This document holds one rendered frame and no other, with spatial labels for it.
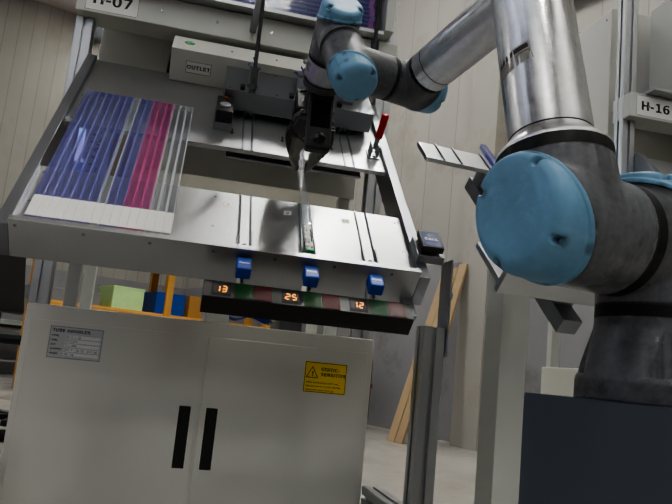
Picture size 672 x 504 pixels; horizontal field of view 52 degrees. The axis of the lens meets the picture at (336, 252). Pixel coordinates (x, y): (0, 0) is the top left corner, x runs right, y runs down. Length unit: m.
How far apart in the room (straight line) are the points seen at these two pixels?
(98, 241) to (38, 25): 11.32
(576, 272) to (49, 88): 11.64
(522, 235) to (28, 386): 1.05
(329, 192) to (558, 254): 1.26
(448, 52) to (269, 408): 0.78
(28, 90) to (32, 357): 10.67
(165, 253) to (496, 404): 0.67
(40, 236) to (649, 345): 0.86
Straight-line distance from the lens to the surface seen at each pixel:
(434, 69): 1.15
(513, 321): 1.38
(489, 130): 6.21
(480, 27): 1.08
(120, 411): 1.44
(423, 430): 1.21
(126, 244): 1.14
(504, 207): 0.67
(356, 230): 1.28
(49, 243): 1.16
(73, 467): 1.46
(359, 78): 1.13
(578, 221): 0.64
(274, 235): 1.21
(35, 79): 12.10
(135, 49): 1.93
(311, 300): 1.10
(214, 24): 1.78
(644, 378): 0.72
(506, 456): 1.38
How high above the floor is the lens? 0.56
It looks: 9 degrees up
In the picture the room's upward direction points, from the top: 6 degrees clockwise
